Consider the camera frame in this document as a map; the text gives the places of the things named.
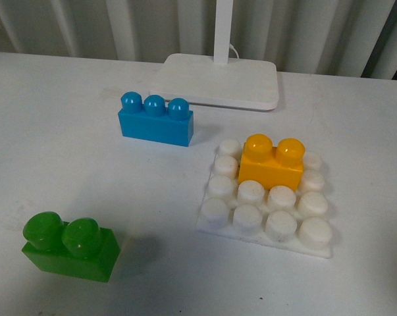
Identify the yellow two-stud block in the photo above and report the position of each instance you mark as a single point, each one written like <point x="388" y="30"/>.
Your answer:
<point x="270" y="165"/>

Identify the blue three-stud block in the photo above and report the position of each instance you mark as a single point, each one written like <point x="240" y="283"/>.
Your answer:
<point x="155" y="120"/>

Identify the green two-stud block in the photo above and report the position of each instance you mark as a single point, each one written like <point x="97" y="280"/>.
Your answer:
<point x="80" y="249"/>

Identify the white desk lamp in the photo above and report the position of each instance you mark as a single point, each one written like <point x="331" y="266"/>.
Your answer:
<point x="219" y="80"/>

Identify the white studded base plate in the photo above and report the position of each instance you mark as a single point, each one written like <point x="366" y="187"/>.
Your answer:
<point x="293" y="220"/>

